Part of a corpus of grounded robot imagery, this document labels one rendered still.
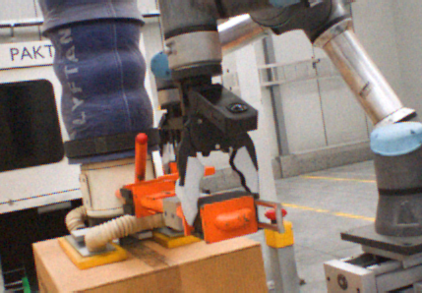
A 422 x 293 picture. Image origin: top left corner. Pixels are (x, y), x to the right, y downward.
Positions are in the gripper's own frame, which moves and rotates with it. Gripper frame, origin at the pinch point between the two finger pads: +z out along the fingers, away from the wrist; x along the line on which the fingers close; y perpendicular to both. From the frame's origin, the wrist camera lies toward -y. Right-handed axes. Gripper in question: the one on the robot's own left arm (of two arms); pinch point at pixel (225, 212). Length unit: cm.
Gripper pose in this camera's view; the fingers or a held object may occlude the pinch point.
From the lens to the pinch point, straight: 73.0
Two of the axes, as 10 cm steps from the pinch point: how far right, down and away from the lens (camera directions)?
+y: -3.8, 0.2, 9.2
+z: 1.6, 9.9, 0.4
